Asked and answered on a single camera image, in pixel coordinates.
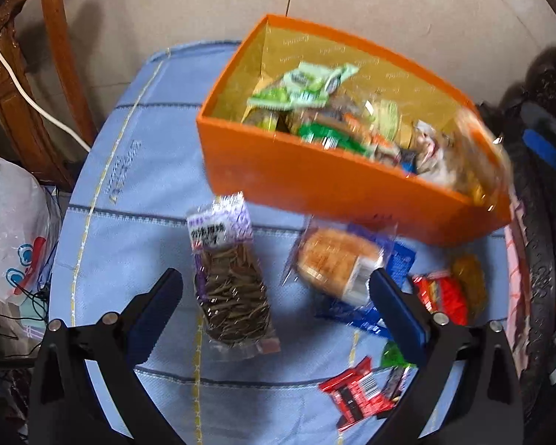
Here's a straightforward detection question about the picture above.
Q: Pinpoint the red snack packet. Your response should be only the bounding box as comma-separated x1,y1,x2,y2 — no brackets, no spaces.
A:
410,271,469,326

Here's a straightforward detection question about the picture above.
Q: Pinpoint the orange storage box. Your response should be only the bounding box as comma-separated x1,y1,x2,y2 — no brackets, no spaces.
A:
196,14,511,246

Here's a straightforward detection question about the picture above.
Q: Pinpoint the pink cloth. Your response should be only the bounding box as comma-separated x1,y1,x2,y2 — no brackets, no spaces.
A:
504,185,530,377

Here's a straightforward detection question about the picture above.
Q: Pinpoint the white cable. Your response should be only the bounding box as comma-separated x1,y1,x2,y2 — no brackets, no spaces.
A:
0,22,93,154

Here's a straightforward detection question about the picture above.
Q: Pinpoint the yellow snack bag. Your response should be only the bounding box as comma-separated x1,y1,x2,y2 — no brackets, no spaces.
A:
451,253,488,320

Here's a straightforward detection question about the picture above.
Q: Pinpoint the white plastic shopping bag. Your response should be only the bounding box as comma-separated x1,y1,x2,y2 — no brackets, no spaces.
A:
0,158,61,306

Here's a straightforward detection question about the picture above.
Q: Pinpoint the light blue tablecloth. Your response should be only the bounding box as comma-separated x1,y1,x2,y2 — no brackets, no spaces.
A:
50,41,381,444

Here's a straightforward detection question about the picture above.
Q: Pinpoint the green white snack packet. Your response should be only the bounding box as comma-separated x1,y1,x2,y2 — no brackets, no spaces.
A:
247,61,360,112

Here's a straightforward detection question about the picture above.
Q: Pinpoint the blue snack packet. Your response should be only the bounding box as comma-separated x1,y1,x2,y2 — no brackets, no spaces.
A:
315,239,428,343

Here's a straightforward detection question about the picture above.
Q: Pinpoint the sunflower seed packet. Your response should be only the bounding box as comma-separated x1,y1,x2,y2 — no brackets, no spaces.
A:
186,192,280,360

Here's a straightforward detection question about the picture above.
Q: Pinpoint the wooden chair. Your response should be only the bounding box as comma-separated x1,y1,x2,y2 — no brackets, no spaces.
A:
0,0,98,191

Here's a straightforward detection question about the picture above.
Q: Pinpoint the bread roll in clear wrapper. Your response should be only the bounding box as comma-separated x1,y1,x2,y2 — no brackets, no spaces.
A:
282,217,395,309

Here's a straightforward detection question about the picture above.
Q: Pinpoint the dark carved wooden furniture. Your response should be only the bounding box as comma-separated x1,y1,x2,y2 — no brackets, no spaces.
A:
478,0,556,441

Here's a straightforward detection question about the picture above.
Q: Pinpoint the orange toast snack bag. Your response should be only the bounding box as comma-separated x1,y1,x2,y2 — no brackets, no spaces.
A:
452,108,513,212

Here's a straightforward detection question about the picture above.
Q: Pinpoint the red black candy bar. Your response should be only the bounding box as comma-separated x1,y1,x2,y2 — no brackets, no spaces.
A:
318,356,395,432

